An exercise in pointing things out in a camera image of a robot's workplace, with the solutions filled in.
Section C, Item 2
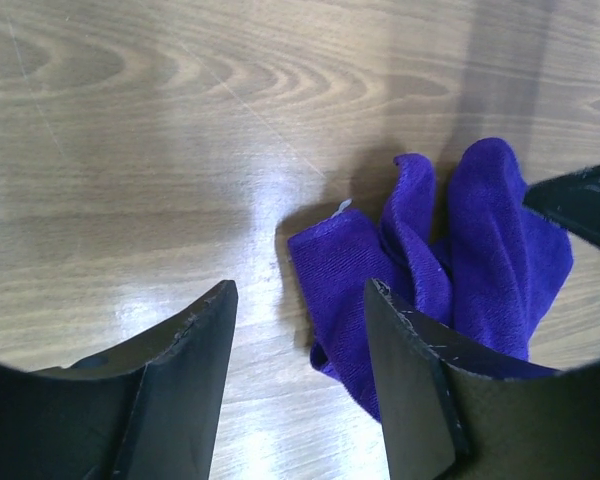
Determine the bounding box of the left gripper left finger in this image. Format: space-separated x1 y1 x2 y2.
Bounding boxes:
0 280 237 479

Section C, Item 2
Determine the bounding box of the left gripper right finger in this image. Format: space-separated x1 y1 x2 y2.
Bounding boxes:
364 280 600 479

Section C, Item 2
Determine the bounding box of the purple towel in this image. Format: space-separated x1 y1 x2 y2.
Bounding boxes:
288 138 573 416

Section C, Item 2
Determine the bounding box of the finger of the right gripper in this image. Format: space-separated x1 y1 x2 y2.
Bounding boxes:
523 164 600 249

